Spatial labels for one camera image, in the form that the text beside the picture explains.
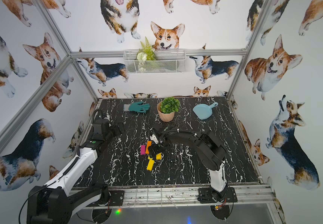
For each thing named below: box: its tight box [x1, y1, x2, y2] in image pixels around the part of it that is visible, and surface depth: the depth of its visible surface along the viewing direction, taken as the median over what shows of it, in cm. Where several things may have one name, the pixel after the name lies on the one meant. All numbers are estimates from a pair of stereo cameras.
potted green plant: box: [156, 97, 182, 123], surface depth 99 cm
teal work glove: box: [123, 101, 151, 113], surface depth 117 cm
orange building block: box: [145, 140, 152, 155], surface depth 95 cm
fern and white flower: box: [136, 36, 157, 72], surface depth 84 cm
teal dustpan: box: [192, 102, 219, 120], surface depth 115 cm
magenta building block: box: [140, 144, 147, 155], surface depth 92 cm
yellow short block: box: [146, 159, 155, 171], surface depth 86 cm
